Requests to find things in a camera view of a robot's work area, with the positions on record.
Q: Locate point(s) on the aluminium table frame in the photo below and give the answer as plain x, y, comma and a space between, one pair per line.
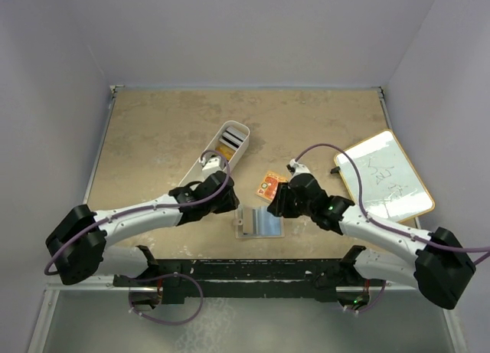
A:
90, 317

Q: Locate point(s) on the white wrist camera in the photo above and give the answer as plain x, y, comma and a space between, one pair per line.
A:
296, 168
211, 165

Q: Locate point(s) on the white oblong plastic tray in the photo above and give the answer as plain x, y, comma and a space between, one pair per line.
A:
194, 173

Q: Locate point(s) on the orange spiral notebook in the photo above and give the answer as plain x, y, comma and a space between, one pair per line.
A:
268, 186

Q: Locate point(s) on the white credit card stack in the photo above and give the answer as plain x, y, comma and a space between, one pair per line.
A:
232, 137

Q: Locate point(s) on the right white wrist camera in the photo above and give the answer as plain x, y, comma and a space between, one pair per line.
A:
296, 168

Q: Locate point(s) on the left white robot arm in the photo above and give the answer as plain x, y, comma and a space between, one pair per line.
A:
78, 242

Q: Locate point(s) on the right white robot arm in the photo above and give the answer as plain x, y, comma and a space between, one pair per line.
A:
433, 262

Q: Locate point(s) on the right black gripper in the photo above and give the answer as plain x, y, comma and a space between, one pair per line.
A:
279, 206

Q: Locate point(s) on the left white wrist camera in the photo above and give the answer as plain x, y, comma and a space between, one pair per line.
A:
211, 165

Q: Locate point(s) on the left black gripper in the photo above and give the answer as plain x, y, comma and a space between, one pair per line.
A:
229, 204

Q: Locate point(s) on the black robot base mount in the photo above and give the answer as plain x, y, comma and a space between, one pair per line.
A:
169, 281

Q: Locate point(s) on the yellow framed whiteboard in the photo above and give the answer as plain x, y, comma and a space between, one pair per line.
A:
380, 170

